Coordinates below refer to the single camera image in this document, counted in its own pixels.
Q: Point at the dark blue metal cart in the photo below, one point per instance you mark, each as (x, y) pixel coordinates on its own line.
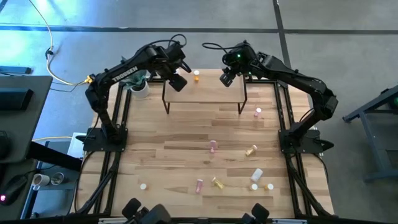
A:
(371, 140)

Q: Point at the snake plant in white pot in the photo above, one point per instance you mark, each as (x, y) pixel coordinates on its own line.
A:
(141, 91)

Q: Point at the black box device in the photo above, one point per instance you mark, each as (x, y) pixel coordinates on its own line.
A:
(15, 99)

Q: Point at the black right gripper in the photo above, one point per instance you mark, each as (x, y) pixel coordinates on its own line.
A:
(227, 79)

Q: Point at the white paper cup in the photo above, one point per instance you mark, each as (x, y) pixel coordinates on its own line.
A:
(42, 180)

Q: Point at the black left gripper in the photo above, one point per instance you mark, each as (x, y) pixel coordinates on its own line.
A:
(178, 83)

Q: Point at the yellow medicine bottle white cap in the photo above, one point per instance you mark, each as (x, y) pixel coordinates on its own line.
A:
(217, 183)
(253, 187)
(251, 151)

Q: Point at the dark grey desk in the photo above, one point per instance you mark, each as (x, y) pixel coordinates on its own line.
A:
(28, 130)

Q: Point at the black aluminium table frame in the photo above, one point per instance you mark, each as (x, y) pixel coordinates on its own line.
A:
(186, 221)

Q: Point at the yellow black plug connector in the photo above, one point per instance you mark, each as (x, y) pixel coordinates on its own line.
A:
(90, 79)

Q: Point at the shiny metal can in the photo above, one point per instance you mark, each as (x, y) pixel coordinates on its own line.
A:
(57, 179)

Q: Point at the black flat bar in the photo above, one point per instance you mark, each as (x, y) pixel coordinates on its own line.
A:
(15, 70)

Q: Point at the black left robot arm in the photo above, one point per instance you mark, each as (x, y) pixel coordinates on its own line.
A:
(124, 74)

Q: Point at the black computer mouse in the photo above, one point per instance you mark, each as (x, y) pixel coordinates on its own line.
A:
(14, 188)

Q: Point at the white flat box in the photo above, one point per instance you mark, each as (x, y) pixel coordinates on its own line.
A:
(72, 151)

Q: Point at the wooden shelf black metal frame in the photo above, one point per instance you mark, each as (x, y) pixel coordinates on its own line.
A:
(211, 93)

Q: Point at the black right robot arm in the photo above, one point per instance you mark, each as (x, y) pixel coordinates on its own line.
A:
(298, 80)

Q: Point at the pink medicine bottle white cap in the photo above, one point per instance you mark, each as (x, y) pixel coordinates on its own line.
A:
(213, 146)
(257, 111)
(199, 186)

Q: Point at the black desk beam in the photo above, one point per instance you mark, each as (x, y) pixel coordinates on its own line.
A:
(53, 155)

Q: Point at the silver aluminium extrusion piece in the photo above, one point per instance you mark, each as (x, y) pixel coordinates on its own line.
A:
(289, 221)
(110, 220)

